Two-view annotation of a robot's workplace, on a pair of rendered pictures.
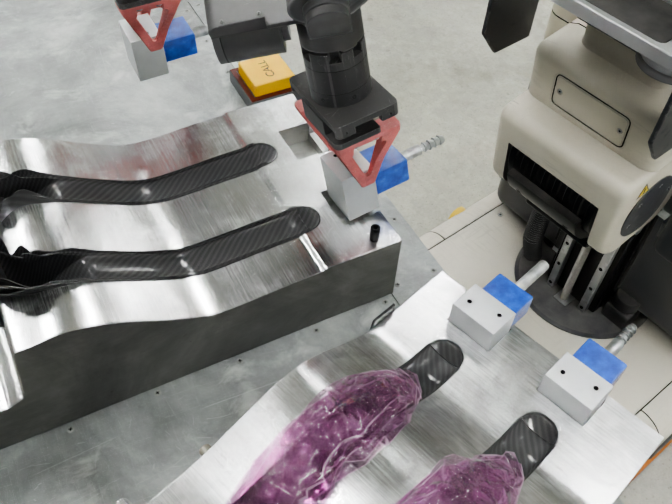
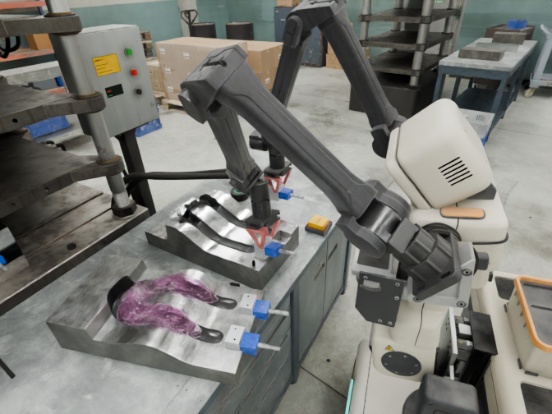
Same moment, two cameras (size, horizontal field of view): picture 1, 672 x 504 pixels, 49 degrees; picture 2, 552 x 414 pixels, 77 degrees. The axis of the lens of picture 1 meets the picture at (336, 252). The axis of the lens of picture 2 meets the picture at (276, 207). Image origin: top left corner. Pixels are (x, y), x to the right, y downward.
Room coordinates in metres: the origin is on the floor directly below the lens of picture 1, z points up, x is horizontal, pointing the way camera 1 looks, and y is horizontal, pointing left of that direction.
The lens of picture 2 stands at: (0.21, -0.76, 1.61)
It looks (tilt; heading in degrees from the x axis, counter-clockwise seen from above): 33 degrees down; 63
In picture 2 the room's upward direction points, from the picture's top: 2 degrees counter-clockwise
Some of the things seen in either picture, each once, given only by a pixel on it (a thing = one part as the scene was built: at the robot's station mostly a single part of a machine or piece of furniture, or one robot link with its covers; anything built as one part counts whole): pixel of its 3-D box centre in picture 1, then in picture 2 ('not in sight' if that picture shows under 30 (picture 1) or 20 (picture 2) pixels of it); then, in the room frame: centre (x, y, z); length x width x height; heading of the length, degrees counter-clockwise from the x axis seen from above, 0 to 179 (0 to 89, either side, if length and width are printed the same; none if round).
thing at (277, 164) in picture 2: not in sight; (277, 161); (0.74, 0.24, 1.06); 0.10 x 0.07 x 0.07; 30
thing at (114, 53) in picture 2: not in sight; (140, 189); (0.31, 0.92, 0.74); 0.31 x 0.22 x 1.47; 31
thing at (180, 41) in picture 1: (182, 36); (287, 194); (0.76, 0.20, 0.93); 0.13 x 0.05 x 0.05; 120
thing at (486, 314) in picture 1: (507, 298); (264, 310); (0.46, -0.18, 0.86); 0.13 x 0.05 x 0.05; 138
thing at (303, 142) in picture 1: (305, 152); (282, 240); (0.64, 0.04, 0.87); 0.05 x 0.05 x 0.04; 31
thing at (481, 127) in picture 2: not in sight; (457, 121); (3.59, 1.46, 0.28); 0.61 x 0.41 x 0.15; 113
